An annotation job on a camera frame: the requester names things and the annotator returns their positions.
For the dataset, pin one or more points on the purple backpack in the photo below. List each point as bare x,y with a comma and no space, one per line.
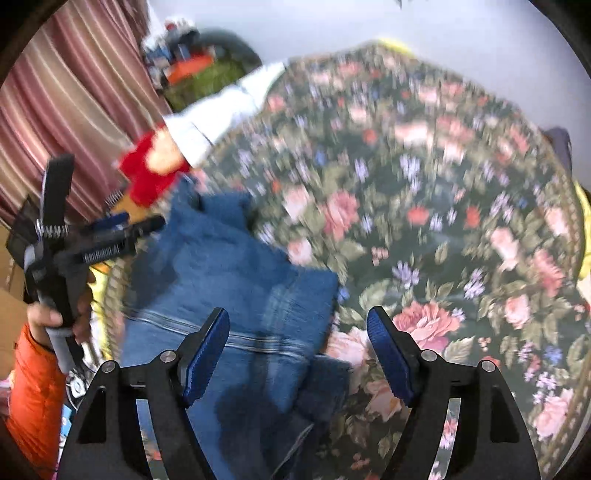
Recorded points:
558,147

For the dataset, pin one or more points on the person's left forearm orange sleeve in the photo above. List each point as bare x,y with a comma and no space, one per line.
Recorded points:
34,406

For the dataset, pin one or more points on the yellow cloth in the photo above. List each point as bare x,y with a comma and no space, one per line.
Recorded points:
584,230

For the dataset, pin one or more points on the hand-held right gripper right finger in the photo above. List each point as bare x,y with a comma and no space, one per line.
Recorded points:
390,357

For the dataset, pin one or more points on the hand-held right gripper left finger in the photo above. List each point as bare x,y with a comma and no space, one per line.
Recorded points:
207,357

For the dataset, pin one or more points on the green bag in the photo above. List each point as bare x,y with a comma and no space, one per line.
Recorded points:
203,85

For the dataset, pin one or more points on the blue denim jeans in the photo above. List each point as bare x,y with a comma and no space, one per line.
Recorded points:
207,267

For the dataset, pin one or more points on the red striped curtain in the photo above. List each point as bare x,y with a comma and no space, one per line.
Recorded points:
83,92

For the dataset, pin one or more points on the person's left hand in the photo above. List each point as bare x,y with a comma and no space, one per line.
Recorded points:
44,318

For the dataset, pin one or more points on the dark floral blanket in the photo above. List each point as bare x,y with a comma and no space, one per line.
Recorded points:
415,184

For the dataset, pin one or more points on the grey rolled cloth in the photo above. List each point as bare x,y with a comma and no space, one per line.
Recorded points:
231,41

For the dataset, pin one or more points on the orange packet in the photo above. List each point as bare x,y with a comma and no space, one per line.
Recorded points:
189,68

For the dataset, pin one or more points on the white cloth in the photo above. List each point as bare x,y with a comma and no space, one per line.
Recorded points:
221,106

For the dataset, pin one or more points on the blue clutter pile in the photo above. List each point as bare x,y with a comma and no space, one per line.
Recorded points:
168,39

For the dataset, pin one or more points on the red plush cloth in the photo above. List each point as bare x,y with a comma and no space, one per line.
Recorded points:
147,175

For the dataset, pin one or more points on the yellow pillow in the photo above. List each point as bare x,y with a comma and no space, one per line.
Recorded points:
392,45

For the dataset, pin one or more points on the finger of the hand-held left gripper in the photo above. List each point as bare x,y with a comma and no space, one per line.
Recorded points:
145,226
113,221

